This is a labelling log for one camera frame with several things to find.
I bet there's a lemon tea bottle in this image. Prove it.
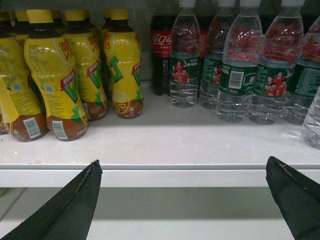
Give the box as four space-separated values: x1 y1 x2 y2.
0 10 48 142
101 8 144 119
63 9 108 121
24 9 88 141

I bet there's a left lemon tea bottle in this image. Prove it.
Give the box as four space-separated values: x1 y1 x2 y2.
0 10 48 142

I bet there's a front lemon tea bottle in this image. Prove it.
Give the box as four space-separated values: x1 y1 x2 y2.
24 9 88 141

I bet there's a clear water bottle green label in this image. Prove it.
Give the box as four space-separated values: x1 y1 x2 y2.
301 88 320 149

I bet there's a middle lemon tea bottle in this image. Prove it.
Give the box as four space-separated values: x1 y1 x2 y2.
63 9 108 121

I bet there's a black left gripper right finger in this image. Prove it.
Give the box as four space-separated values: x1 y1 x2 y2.
266 156 320 240

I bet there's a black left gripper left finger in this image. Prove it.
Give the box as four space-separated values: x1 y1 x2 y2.
2 160 103 240

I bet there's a right lemon tea bottle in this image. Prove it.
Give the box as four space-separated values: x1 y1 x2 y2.
101 8 144 119

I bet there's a cola bottle behind water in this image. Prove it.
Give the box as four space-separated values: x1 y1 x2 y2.
150 14 176 96

